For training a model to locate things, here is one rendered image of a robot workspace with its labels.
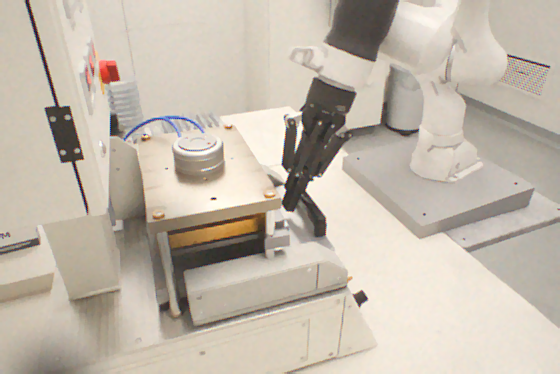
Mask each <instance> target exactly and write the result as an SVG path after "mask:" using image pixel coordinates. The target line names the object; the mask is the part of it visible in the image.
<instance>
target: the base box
mask: <svg viewBox="0 0 560 374"><path fill-rule="evenodd" d="M374 346H378V343H377V342H376V340H375V338H374V337H373V333H372V331H371V330H370V328H369V327H368V325H367V323H366V321H365V319H364V318H363V315H362V313H361V311H360V309H359V307H358V306H357V305H356V303H355V301H354V299H353V295H346V296H342V297H340V298H336V299H332V300H329V301H326V302H323V303H319V304H316V305H313V306H309V307H305V308H299V309H295V310H292V311H289V312H285V313H282V314H279V315H276V316H272V317H268V318H266V319H258V320H256V321H252V322H248V323H245V324H242V325H239V326H235V327H232V328H229V329H221V330H219V331H215V332H211V333H209V334H205V335H202V336H198V337H192V338H188V339H185V340H182V341H178V342H175V343H172V344H168V345H165V346H158V347H155V348H152V349H148V350H145V351H142V352H138V353H135V354H133V353H132V354H128V355H125V356H122V357H119V358H115V359H112V360H109V361H102V362H99V363H95V364H92V365H89V366H85V367H83V368H79V369H73V370H69V371H65V372H63V373H59V374H281V373H284V372H287V371H290V370H296V369H299V368H302V367H304V366H307V365H310V364H313V363H315V362H319V361H322V360H327V359H330V358H333V357H336V358H337V359H338V358H340V357H343V356H346V355H349V354H352V353H355V352H358V351H361V350H363V349H366V348H370V347H374Z"/></svg>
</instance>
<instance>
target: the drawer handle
mask: <svg viewBox="0 0 560 374"><path fill-rule="evenodd" d="M298 203H299V205H300V206H301V207H302V209H303V210H304V212H305V213H306V215H307V216H308V218H309V219H310V221H311V222H312V224H313V225H314V235H315V236H316V238H318V237H322V236H326V232H327V218H326V216H325V214H324V213H322V211H321V210H320V209H319V206H318V205H317V204H316V202H315V201H314V200H313V199H312V198H311V197H310V195H309V194H308V193H307V192H305V193H304V194H301V196H300V198H299V200H298Z"/></svg>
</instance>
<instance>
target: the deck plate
mask: <svg viewBox="0 0 560 374"><path fill-rule="evenodd" d="M114 234H115V238H116V245H117V248H118V249H119V251H120V284H121V289H120V290H115V291H110V292H107V293H102V294H99V295H95V296H90V297H87V298H79V299H75V300H71V301H69V299H68V293H67V290H66V288H65V286H64V283H63V281H62V278H61V275H60V274H59V271H58V266H57V264H56V266H55V272H54V277H53V282H52V287H51V293H50V303H49V308H48V313H47V318H46V324H45V328H44V334H43V345H42V349H41V355H40V360H39V365H38V370H37V374H59V373H63V372H65V371H69V370H73V369H79V368H83V367H85V366H89V365H92V364H95V363H99V362H102V361H109V360H112V359H115V358H119V357H122V356H125V355H128V354H132V353H133V354H135V353H138V352H142V351H145V350H148V349H152V348H155V347H158V346H165V345H168V344H172V343H175V342H178V341H182V340H185V339H188V338H192V337H198V336H202V335H205V334H209V333H211V332H215V331H219V330H221V329H229V328H232V327H235V326H239V325H242V324H245V323H248V322H252V321H256V320H258V319H266V318H268V317H272V316H276V315H279V314H282V313H285V312H289V311H292V310H295V309H299V308H305V307H309V306H313V305H316V304H319V303H323V302H326V301H329V300H332V299H336V298H340V297H342V296H346V295H351V290H350V289H349V287H348V286H347V285H346V286H344V287H341V288H338V289H334V290H330V291H327V292H324V293H320V294H317V295H313V296H310V297H303V298H299V299H296V300H292V301H289V302H286V303H282V304H279V305H275V306H272V307H268V308H261V309H258V310H255V311H251V312H247V313H244V314H241V315H237V316H233V317H231V318H223V319H220V320H217V321H213V322H209V323H207V324H203V325H199V326H196V327H195V326H193V322H192V317H191V313H190V308H189V304H188V298H187V297H184V298H180V300H181V304H182V305H184V307H185V313H184V314H183V315H182V316H178V317H173V316H171V315H169V308H170V306H171V305H170V301H169V302H165V303H162V304H161V303H158V300H157V295H156V291H155V284H154V277H153V270H152V261H151V254H150V247H149V239H148V232H147V216H146V215H144V216H139V217H135V218H129V219H125V220H123V231H119V232H114Z"/></svg>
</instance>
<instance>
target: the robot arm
mask: <svg viewBox="0 0 560 374"><path fill-rule="evenodd" d="M489 3H490V0H436V2H435V4H434V7H426V8H425V7H422V6H419V5H416V4H413V3H410V2H407V1H401V0H338V2H337V7H336V8H335V11H334V15H333V20H332V26H331V28H330V30H329V31H328V33H327V36H326V37H325V38H324V40H323V42H322V43H321V45H320V46H319V47H315V46H292V47H290V48H289V49H288V52H287V55H286V56H287V59H288V60H290V61H292V62H294V63H296V64H298V65H301V66H303V67H306V68H309V69H312V70H314V71H315V72H316V73H317V74H318V76H317V77H314V78H313V80H312V82H311V85H310V88H309V90H308V92H307V95H306V100H305V104H304V105H303V106H302V107H301V108H300V110H299V113H294V114H292V115H290V114H289V113H286V114H285V115H284V116H283V119H284V123H285V126H286V128H285V137H284V144H283V151H282V160H281V166H282V167H283V169H284V170H285V171H286V173H289V175H288V176H287V179H286V182H285V184H284V188H285V190H286V191H285V193H284V196H283V199H282V200H281V204H282V206H283V208H284V209H285V211H286V212H291V213H293V212H294V210H295V207H296V205H297V202H298V200H299V198H300V196H301V194H304V193H305V192H306V188H307V186H308V183H309V182H313V181H314V180H315V179H314V178H313V177H319V178H320V177H321V176H322V175H324V173H325V172H326V170H327V169H328V167H329V166H330V164H331V162H332V161H333V159H334V158H335V156H336V155H337V153H338V152H339V151H340V150H341V149H342V147H343V144H344V143H345V142H346V141H348V140H349V139H350V138H352V137H353V133H352V132H351V131H350V130H349V129H348V128H347V127H346V126H345V123H346V114H348V113H349V112H350V110H351V108H352V105H353V103H354V99H355V97H356V94H357V93H356V92H355V91H354V89H355V88H357V89H364V87H365V86H367V87H370V88H371V86H372V84H373V81H372V80H369V79H368V77H369V75H370V72H371V70H372V69H373V66H374V64H375V61H376V59H377V58H378V59H381V60H386V61H388V62H391V63H393V64H396V65H397V66H400V67H402V68H404V69H406V70H408V71H409V72H410V73H412V74H413V76H414V77H415V78H416V80H417V81H418V83H419V84H420V90H421V94H422V96H423V100H424V102H423V111H422V124H421V125H420V129H419V137H418V140H417V143H416V146H415V150H414V152H413V153H412V161H411V163H410V168H411V171H413V173H415V174H416V175H418V176H421V177H423V178H427V179H431V180H435V181H445V182H449V183H454V184H455V183H456V182H458V181H459V180H461V179H463V178H465V177H466V176H469V175H471V174H473V173H475V171H477V170H479V169H481V168H483V166H484V165H483V163H482V162H481V161H480V158H479V157H476V154H477V150H476V148H475V147H474V144H473V143H470V142H469V141H467V140H466V139H465V138H464V133H463V130H462V127H463V118H464V113H465V108H466V105H465V102H464V100H463V99H462V96H461V95H460V94H458V93H457V92H456V91H455V90H453V89H452V87H451V84H450V82H453V83H458V84H463V85H468V86H472V87H478V86H492V85H494V84H495V83H497V82H498V81H499V80H500V79H501V78H502V77H503V76H504V73H505V71H506V69H507V66H508V57H507V53H506V51H505V50H504V49H502V48H501V46H500V45H499V44H498V43H497V41H496V39H495V38H494V37H493V35H492V33H491V30H490V27H489V23H488V8H489ZM454 29H455V30H456V32H457V35H458V39H457V38H453V34H454ZM300 121H301V123H302V125H303V130H302V132H301V138H300V141H299V144H298V146H297V149H296V150H295V146H296V139H297V127H299V125H300ZM333 134H334V136H333V137H332V138H331V136H332V135H333ZM330 139H331V140H330ZM329 141H330V142H329ZM325 147H326V148H325ZM294 152H295V153H294ZM301 172H302V173H303V174H302V173H301Z"/></svg>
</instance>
